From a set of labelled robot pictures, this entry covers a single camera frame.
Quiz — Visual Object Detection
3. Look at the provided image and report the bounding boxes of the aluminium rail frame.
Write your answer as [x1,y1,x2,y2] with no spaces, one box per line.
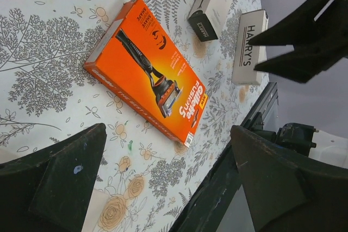
[168,81,281,232]

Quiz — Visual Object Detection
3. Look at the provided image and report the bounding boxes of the white Harry's box black end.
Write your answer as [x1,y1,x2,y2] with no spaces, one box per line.
[188,0,233,42]

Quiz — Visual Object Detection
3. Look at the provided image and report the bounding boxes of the white Harry's razor box right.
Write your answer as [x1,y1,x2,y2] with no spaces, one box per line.
[232,9,268,86]

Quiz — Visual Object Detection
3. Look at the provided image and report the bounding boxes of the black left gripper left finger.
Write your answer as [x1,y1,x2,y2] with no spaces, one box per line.
[1,123,107,231]

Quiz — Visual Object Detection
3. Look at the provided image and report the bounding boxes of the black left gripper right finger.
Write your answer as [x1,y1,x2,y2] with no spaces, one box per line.
[231,126,347,231]

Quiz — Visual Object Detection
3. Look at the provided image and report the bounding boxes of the orange Gillette Fusion razor box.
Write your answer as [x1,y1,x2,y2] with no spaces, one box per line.
[84,0,208,147]

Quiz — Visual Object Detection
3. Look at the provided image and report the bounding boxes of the floral paper table mat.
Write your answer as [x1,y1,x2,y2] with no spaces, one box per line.
[0,0,270,232]

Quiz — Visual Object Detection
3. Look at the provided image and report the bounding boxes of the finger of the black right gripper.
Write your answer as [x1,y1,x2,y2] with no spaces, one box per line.
[254,36,347,84]
[249,0,345,46]

